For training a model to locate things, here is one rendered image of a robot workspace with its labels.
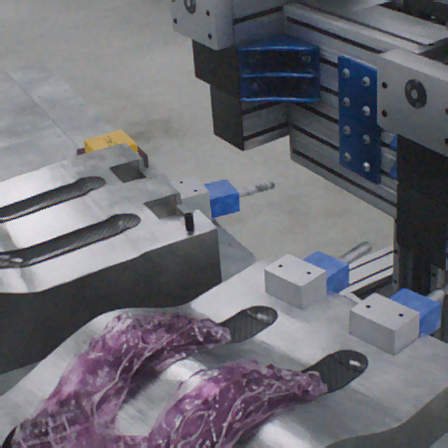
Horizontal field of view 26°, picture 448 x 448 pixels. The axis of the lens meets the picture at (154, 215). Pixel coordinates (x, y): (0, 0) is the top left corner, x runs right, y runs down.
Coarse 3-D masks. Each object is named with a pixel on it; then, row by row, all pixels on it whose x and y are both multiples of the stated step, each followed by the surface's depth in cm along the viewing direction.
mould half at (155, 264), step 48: (0, 192) 115; (96, 192) 111; (144, 192) 109; (0, 240) 104; (144, 240) 100; (192, 240) 100; (0, 288) 94; (48, 288) 95; (96, 288) 98; (144, 288) 100; (192, 288) 103; (0, 336) 95; (48, 336) 98
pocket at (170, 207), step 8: (152, 200) 108; (160, 200) 108; (168, 200) 109; (176, 200) 109; (152, 208) 108; (160, 208) 109; (168, 208) 109; (176, 208) 109; (184, 208) 108; (160, 216) 109; (168, 216) 109; (176, 216) 109
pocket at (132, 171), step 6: (132, 162) 117; (138, 162) 117; (114, 168) 117; (120, 168) 117; (126, 168) 117; (132, 168) 118; (138, 168) 118; (114, 174) 117; (120, 174) 117; (126, 174) 118; (132, 174) 118; (138, 174) 118; (144, 174) 117; (120, 180) 118; (126, 180) 118; (132, 180) 118
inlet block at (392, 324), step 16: (368, 304) 87; (384, 304) 87; (400, 304) 87; (416, 304) 89; (432, 304) 88; (352, 320) 87; (368, 320) 86; (384, 320) 85; (400, 320) 85; (416, 320) 85; (432, 320) 88; (368, 336) 86; (384, 336) 85; (400, 336) 84; (416, 336) 86
